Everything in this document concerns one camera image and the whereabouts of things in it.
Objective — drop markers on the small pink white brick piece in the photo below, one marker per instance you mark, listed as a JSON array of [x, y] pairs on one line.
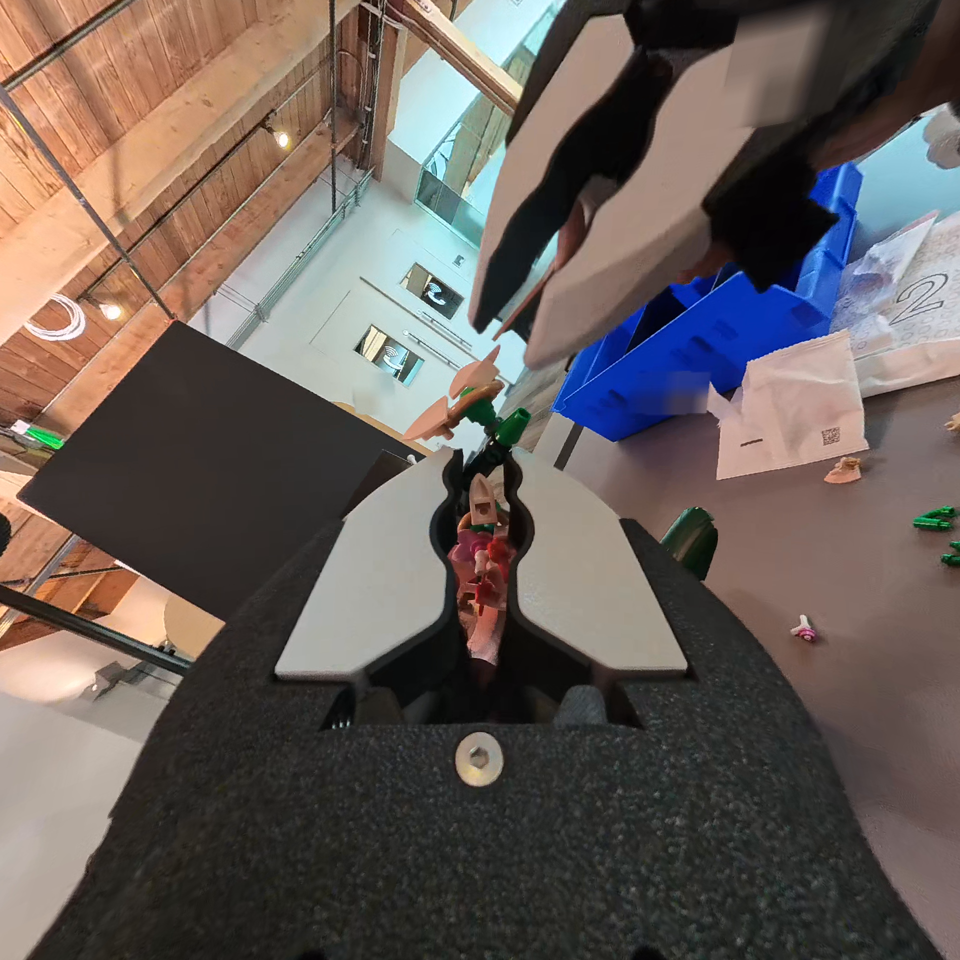
[[804, 628]]

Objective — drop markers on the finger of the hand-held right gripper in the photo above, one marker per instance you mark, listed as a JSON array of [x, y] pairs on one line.
[[540, 150], [660, 225]]

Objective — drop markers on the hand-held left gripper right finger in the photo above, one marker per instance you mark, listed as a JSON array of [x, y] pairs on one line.
[[592, 585]]

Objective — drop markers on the large blue plastic bin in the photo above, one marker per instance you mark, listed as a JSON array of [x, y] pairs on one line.
[[675, 352]]

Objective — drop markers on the printed paper bag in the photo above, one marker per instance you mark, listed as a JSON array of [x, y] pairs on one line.
[[915, 315]]

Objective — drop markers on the green exit sign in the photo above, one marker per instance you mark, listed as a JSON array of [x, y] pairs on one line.
[[41, 436]]

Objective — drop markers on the plain white paper bag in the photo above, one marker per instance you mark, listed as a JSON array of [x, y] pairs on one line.
[[795, 412]]

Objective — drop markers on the grey desk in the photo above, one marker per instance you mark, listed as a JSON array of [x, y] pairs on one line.
[[825, 712]]

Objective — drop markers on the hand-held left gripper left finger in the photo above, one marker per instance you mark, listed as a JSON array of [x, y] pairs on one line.
[[375, 585]]

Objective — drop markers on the person's right hand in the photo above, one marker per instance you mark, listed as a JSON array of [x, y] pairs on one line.
[[870, 146]]

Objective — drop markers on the toy brick orchid plant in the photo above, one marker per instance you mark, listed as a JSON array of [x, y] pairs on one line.
[[480, 555]]

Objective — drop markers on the black light stand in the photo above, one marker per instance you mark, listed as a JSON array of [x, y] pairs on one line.
[[112, 637]]

